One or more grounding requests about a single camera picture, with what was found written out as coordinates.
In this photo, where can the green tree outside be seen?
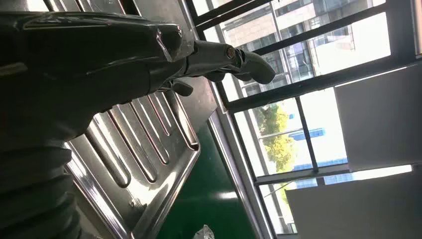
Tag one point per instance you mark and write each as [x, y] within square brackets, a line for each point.
[277, 148]

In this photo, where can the green conveyor belt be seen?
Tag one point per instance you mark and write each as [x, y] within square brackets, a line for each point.
[211, 184]

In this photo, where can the white panel board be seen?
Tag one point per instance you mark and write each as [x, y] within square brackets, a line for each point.
[379, 122]
[356, 211]

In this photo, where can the silver conveyor side rail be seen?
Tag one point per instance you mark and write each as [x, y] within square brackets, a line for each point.
[230, 165]

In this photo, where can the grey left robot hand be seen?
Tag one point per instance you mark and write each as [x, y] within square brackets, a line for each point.
[82, 72]

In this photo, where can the ribbed grey left arm sleeve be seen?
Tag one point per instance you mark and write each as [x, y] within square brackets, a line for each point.
[33, 191]

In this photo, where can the black window frame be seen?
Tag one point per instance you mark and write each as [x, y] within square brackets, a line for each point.
[313, 84]

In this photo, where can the grey plastic-wrapped package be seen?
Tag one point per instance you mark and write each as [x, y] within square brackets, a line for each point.
[204, 233]

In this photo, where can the ribbed stainless steel tray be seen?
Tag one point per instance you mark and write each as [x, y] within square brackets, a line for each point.
[141, 148]

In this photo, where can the high-rise building outside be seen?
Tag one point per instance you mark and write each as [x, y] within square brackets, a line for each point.
[250, 29]

